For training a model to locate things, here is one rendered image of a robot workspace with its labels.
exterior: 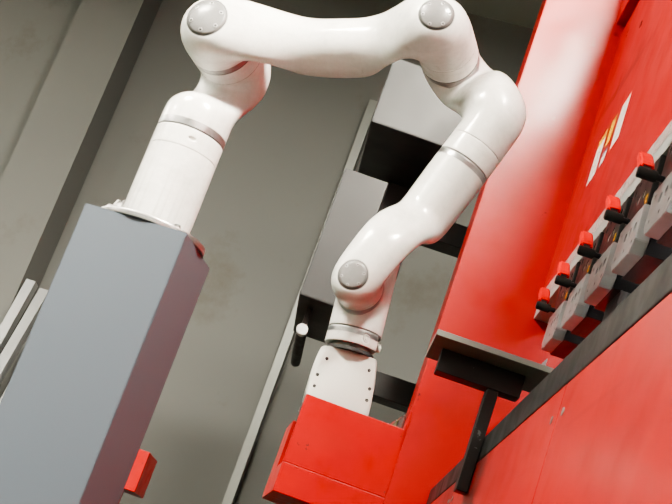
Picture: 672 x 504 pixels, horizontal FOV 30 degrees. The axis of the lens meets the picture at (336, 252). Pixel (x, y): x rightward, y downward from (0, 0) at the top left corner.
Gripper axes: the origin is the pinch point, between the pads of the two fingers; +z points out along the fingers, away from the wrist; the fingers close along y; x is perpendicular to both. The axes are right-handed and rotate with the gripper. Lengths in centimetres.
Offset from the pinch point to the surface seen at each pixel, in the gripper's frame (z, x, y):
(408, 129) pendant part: -101, -116, -12
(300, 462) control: 3.5, 5.0, 3.5
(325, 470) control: 3.7, 5.0, -0.4
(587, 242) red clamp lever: -50, -19, -38
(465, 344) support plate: -22.6, -5.0, -18.3
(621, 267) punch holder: -40, 4, -38
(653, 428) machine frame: 5, 104, -12
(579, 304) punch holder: -41, -27, -41
